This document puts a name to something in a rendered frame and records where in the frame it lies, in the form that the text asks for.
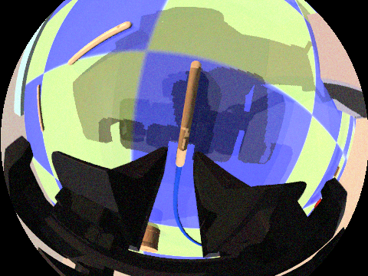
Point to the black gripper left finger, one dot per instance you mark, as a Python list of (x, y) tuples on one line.
[(127, 191)]

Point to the blue string with wooden stick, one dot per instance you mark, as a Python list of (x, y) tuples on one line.
[(193, 85)]

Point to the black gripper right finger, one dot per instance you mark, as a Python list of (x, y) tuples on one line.
[(226, 204)]

